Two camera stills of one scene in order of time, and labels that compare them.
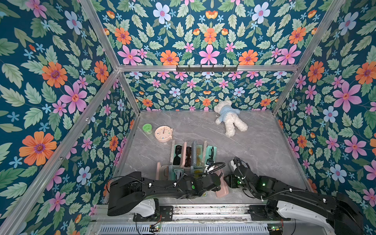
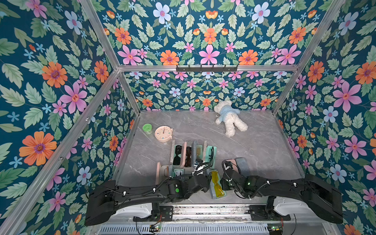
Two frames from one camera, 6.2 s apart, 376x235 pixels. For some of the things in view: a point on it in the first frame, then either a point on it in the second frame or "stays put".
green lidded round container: x=147 y=129 stays put
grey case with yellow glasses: x=197 y=172 to x=216 y=188
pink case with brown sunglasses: x=186 y=156 stays put
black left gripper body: x=215 y=189 stays put
